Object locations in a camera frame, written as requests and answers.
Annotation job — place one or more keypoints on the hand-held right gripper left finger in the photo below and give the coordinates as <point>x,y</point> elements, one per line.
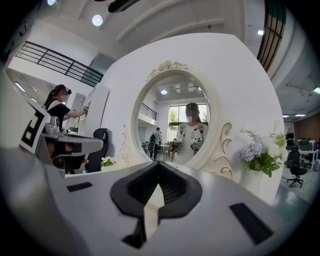
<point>95,207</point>

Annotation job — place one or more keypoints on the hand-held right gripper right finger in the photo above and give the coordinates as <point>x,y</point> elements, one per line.
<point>212,225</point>

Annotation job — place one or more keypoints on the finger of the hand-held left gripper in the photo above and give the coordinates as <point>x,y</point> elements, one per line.
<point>75,141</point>

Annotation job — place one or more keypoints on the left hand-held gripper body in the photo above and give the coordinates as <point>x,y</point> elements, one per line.
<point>32,125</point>

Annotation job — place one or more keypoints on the black office chair with headrest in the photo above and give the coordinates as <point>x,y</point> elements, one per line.
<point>98,150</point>

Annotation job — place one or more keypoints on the small white flower pot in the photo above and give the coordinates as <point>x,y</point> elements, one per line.
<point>108,162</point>

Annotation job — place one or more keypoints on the white shelf unit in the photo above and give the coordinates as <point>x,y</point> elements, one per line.
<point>100,110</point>

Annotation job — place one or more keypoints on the white vase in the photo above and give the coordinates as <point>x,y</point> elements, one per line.
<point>260,187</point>

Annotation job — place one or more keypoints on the black balcony railing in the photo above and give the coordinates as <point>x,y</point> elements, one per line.
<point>96,76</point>

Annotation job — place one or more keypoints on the white and lilac flower bouquet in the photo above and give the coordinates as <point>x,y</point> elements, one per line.
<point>262,155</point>

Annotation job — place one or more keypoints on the round ceiling lamp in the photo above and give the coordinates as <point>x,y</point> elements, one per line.
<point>51,2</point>
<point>97,20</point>

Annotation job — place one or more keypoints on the oval mirror with white frame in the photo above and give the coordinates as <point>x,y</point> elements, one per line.
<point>160,120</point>

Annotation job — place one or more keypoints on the black slatted balcony frame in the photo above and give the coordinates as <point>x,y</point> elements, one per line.
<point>261,53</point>

